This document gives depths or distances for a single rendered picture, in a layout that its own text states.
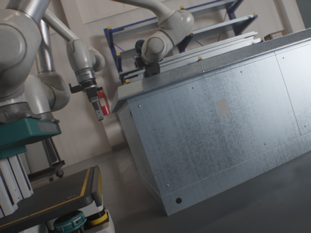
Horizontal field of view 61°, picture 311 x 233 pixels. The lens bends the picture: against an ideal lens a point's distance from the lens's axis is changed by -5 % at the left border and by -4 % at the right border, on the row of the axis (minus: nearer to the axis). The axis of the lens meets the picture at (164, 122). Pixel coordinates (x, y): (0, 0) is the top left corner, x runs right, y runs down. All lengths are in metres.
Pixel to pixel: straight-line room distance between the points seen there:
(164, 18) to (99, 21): 5.26
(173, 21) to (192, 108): 0.42
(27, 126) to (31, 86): 0.54
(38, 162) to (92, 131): 2.44
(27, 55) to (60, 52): 5.62
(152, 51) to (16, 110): 0.57
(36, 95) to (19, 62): 0.68
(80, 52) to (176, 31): 0.45
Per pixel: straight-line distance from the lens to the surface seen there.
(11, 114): 0.94
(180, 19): 1.27
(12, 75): 0.76
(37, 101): 1.41
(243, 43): 5.86
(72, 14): 6.37
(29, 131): 0.90
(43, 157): 3.84
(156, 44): 1.17
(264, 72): 1.56
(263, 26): 7.39
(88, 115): 6.09
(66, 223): 0.96
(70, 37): 1.54
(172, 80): 1.27
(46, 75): 1.60
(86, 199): 0.88
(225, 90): 1.43
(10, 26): 0.76
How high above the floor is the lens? 0.49
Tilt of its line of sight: 3 degrees down
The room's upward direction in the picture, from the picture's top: 19 degrees counter-clockwise
